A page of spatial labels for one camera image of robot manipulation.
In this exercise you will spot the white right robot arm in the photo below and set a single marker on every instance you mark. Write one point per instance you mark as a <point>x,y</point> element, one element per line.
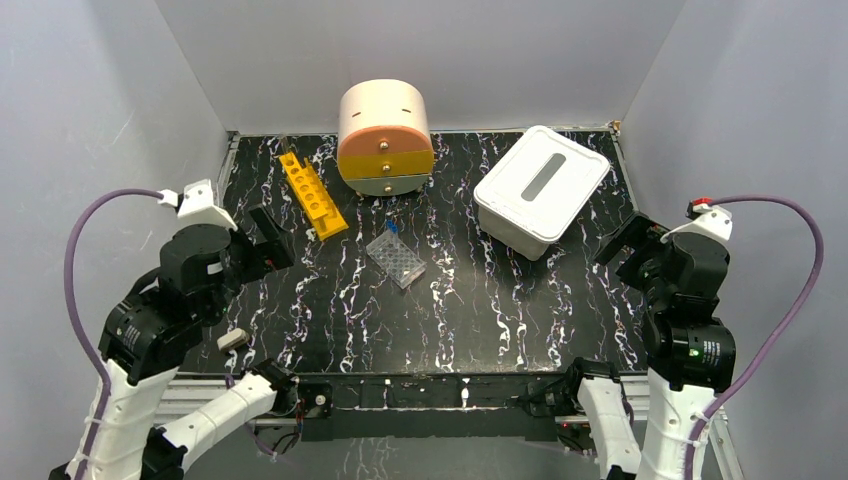
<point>690,353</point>

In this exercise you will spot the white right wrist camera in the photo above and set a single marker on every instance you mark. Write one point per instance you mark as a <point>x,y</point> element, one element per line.
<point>714,222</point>

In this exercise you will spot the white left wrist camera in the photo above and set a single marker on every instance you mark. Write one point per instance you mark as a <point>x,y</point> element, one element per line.
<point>196,205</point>

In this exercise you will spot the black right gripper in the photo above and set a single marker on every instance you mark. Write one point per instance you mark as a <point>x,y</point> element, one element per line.
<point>629,234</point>

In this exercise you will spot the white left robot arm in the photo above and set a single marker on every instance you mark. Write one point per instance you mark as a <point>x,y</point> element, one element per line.
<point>148,334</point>

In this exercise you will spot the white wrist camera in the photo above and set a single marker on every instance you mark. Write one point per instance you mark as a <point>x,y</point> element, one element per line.
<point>714,222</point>
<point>196,205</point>

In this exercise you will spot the small grey block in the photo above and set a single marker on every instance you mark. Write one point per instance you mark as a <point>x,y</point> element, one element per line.
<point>232,340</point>

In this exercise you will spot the yellow test tube rack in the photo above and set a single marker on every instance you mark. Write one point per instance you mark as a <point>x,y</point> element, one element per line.
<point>323,214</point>

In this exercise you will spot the round white drawer cabinet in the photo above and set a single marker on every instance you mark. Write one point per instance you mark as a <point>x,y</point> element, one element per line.
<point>384,141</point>

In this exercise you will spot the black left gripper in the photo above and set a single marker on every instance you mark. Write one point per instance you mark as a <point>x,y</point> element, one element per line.
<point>258,244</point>

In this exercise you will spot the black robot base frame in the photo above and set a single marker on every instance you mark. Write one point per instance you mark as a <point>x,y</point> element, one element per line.
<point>537,407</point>

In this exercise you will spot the white plastic bin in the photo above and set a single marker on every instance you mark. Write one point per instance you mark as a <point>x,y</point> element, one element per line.
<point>520,240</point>

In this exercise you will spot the white bin lid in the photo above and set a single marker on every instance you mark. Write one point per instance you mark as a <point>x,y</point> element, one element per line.
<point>538,186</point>

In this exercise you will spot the clear plastic tube rack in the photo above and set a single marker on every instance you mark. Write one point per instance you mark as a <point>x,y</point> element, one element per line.
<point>396,259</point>

